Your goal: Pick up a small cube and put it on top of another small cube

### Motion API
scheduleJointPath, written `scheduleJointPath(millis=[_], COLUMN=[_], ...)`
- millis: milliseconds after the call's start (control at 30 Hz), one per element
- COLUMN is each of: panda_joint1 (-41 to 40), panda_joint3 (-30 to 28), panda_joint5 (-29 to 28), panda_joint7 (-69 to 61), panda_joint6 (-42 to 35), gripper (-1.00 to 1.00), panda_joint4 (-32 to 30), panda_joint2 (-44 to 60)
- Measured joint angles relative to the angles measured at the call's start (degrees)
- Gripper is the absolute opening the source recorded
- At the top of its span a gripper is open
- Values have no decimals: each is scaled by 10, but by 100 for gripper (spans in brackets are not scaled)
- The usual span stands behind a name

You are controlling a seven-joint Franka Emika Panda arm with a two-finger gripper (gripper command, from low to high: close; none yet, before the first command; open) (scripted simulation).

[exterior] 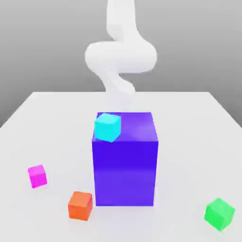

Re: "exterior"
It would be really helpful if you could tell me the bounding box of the small cyan cube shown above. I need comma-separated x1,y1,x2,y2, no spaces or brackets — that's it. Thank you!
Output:
94,112,122,143

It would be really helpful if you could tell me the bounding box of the small orange cube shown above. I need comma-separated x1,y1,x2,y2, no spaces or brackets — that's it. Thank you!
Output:
68,191,94,222

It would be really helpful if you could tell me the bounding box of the small magenta cube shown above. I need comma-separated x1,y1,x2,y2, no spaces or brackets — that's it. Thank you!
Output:
27,164,48,189

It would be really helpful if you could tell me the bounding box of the small green cube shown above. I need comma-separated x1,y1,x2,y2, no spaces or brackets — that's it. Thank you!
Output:
204,197,236,232

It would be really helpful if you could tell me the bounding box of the large purple box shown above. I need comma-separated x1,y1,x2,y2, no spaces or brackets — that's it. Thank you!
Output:
92,112,159,207

